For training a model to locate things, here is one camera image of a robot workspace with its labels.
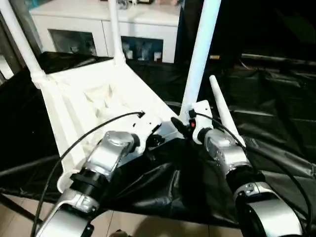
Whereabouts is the silver metal rail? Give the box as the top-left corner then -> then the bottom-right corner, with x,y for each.
242,53 -> 316,64

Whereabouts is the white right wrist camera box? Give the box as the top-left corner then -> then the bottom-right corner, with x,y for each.
188,100 -> 214,145

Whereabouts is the black mat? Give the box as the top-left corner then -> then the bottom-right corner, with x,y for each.
0,49 -> 316,230

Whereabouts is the grey curtain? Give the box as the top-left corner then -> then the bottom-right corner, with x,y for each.
0,0 -> 41,77

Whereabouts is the white cabinet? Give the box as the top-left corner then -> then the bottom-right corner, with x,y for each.
30,0 -> 181,64

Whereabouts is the white plastic table top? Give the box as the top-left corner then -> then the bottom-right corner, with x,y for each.
32,58 -> 186,194

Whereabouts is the white plastic table leg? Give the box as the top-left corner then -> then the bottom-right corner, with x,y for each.
0,0 -> 46,83
209,75 -> 246,147
178,0 -> 222,122
107,0 -> 127,65

